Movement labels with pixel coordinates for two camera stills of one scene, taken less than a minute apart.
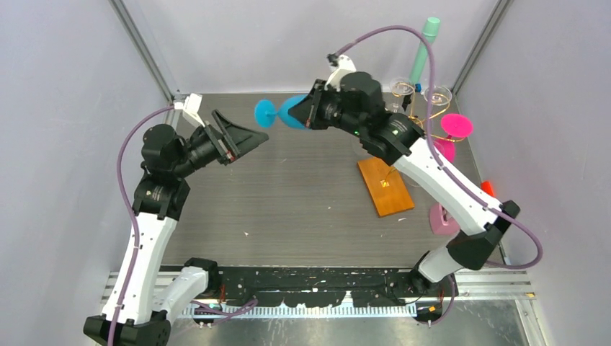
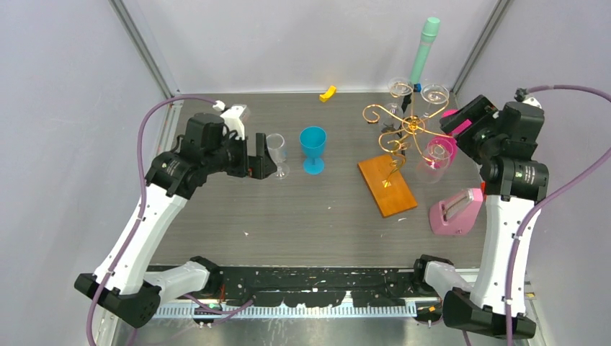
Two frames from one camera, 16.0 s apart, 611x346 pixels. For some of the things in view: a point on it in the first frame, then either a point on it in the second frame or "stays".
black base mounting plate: [312, 286] stays
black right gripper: [302, 110] -> [479, 111]
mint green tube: [430, 30] stays
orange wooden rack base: [386, 187] stays
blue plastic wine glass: [265, 113] -> [313, 139]
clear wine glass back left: [400, 87] stays
